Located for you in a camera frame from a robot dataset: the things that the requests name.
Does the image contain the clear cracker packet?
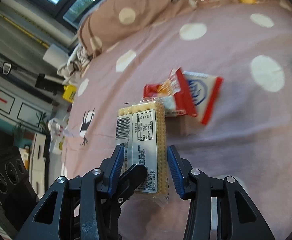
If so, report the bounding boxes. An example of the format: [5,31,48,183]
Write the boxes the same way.
[116,98,169,208]

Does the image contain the red bubble-tea snack packet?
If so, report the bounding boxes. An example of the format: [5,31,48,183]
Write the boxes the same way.
[143,68,198,117]

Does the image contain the white red-edged snack packet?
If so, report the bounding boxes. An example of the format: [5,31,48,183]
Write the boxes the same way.
[183,71,224,125]

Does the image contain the yellow box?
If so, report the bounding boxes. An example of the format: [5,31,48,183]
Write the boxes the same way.
[62,85,77,103]

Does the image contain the striped white cloth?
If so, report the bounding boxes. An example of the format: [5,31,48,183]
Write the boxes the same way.
[57,43,92,86]

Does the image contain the pink polka-dot bed cover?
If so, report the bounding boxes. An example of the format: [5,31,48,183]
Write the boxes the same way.
[62,0,292,239]

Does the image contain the clear plastic water bottle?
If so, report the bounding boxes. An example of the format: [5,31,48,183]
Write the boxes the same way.
[188,0,233,10]

